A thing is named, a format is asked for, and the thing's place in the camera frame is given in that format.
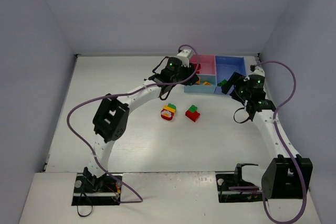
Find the light blue container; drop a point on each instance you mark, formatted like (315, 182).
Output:
(201, 88)

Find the flower lego stack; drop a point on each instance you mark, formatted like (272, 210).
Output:
(168, 112)

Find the green square lego brick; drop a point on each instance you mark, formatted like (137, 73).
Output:
(222, 83)

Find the red curved lego brick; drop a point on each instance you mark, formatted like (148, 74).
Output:
(197, 67)

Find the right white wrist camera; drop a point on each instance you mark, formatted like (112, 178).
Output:
(256, 71)

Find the dark blue container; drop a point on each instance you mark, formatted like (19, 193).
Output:
(227, 65)

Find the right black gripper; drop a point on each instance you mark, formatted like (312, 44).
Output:
(231, 83)

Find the small yellow lego brick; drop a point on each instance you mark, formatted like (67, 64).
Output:
(206, 83)

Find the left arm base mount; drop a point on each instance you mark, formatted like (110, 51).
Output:
(105, 192)

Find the red green lego stack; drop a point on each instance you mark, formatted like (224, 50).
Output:
(192, 113)

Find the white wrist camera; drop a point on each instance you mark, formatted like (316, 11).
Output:
(184, 56)
(256, 71)

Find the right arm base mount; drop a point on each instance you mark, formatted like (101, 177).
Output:
(232, 191)

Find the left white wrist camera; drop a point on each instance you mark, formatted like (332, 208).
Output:
(184, 56)

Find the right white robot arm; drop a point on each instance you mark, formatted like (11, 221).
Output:
(287, 175)

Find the pink container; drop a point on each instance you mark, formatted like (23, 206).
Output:
(207, 65)

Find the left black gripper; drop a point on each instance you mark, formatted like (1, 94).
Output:
(191, 77)

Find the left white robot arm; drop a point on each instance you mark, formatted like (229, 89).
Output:
(110, 120)

